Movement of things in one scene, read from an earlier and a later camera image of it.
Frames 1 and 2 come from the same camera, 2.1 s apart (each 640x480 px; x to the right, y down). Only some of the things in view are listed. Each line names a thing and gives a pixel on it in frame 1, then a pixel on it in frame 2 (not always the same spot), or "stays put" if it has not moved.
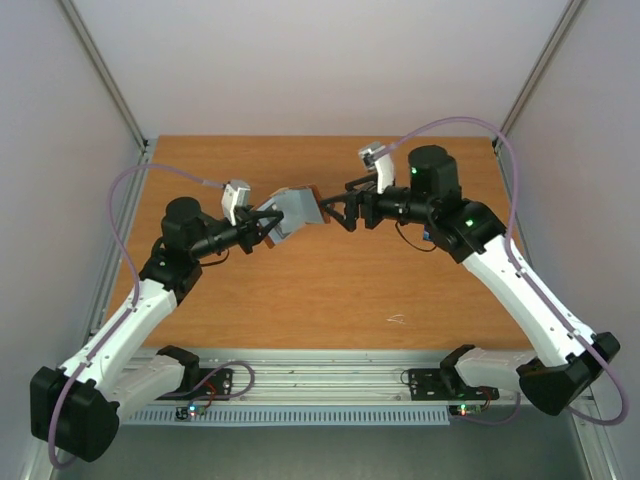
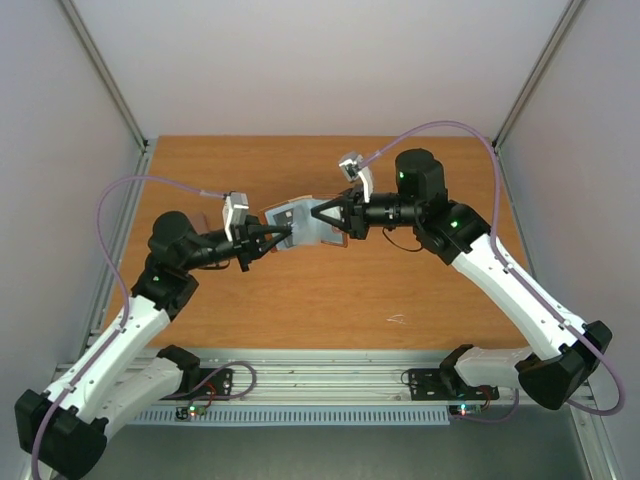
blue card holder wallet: x=299 y=205 to x=310 y=230
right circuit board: x=464 y=409 stays put
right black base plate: x=436 y=384 stays put
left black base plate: x=220 y=383 stays put
